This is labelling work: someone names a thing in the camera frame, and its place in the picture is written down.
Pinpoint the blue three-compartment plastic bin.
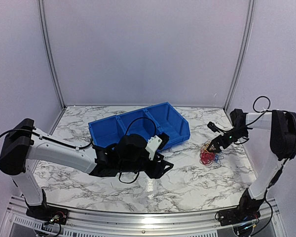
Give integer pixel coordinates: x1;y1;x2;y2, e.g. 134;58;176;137
88;102;190;149

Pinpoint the left aluminium frame post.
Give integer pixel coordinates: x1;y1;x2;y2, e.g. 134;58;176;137
37;0;66;110

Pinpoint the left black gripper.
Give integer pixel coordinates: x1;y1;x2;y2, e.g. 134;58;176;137
120;153;174;179

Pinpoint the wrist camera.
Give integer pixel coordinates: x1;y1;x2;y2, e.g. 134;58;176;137
207;121;224;133
145;132;170;160

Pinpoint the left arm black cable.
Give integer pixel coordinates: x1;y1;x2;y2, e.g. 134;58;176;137
118;118;157;184

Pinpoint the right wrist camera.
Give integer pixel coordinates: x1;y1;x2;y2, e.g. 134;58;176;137
207;121;224;133

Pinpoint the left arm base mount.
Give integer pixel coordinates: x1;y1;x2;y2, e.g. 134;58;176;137
26;205;69;225

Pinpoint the blue wire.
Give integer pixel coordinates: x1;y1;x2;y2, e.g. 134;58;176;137
211;152;225;165

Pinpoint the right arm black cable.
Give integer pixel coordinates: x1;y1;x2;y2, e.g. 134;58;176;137
244;95;272;129

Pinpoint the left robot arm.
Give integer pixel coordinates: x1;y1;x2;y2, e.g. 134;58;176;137
0;118;174;220

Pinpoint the red wire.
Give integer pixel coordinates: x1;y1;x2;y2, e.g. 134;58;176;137
199;145;217;165

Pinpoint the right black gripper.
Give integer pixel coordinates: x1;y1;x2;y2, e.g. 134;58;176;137
206;127;247;153

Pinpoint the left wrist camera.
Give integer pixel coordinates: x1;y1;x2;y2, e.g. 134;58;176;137
145;132;170;160

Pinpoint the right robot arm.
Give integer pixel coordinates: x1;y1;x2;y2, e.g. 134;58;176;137
206;108;296;221

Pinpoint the aluminium front rail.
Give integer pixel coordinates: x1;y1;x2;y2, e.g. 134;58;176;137
4;195;281;237

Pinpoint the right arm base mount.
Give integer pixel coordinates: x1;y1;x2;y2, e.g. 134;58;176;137
215;207;260;226

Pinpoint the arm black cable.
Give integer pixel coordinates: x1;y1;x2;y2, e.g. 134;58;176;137
118;118;157;184
244;95;272;129

